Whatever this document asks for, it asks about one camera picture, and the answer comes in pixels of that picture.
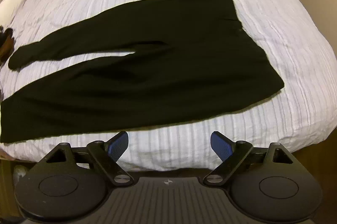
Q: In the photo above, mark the brown dark object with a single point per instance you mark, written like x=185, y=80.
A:
x=7, y=42

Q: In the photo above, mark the white striped duvet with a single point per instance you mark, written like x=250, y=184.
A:
x=302, y=114

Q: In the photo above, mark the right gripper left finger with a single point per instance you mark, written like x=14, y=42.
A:
x=105, y=156

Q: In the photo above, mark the black pants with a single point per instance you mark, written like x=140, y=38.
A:
x=184, y=60

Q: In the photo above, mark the white plush cushion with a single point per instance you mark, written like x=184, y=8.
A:
x=8, y=11

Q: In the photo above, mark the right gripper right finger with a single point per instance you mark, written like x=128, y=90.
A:
x=232, y=155

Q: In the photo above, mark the clear plastic bag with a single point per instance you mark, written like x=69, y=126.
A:
x=19, y=172

